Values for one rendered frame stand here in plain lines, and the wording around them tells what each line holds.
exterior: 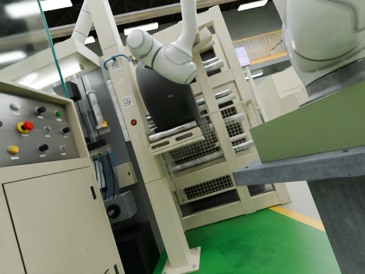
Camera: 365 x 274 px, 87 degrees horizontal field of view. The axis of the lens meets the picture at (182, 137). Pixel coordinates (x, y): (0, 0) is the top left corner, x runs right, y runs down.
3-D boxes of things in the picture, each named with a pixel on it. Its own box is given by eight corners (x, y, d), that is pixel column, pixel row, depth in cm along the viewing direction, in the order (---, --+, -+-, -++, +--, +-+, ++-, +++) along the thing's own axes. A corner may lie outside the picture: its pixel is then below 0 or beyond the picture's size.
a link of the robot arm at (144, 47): (131, 57, 86) (156, 73, 85) (115, 44, 70) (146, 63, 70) (143, 35, 84) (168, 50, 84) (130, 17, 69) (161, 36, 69)
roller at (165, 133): (151, 142, 133) (149, 143, 129) (148, 136, 133) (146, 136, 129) (198, 125, 129) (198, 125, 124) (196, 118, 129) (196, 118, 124)
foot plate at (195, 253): (159, 280, 126) (158, 276, 126) (169, 256, 153) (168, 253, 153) (199, 270, 123) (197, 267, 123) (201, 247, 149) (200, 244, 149)
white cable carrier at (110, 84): (125, 141, 140) (106, 81, 144) (128, 141, 145) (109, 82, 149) (131, 139, 140) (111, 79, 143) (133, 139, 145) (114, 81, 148)
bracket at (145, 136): (144, 147, 125) (140, 133, 126) (160, 146, 165) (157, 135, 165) (149, 145, 125) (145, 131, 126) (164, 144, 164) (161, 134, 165)
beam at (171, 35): (133, 60, 167) (127, 44, 168) (143, 70, 192) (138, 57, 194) (199, 32, 159) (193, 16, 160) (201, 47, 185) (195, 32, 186)
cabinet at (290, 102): (311, 140, 469) (292, 92, 478) (294, 142, 524) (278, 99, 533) (340, 129, 485) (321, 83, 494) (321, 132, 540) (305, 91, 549)
